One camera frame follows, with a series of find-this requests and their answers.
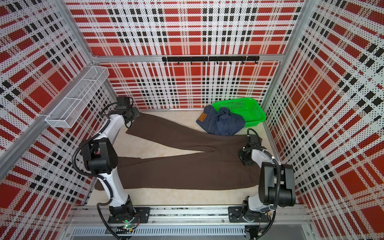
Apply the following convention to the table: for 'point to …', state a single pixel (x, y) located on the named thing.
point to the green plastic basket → (246, 107)
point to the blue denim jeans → (221, 122)
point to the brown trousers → (218, 166)
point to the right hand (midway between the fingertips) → (242, 156)
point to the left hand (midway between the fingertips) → (135, 113)
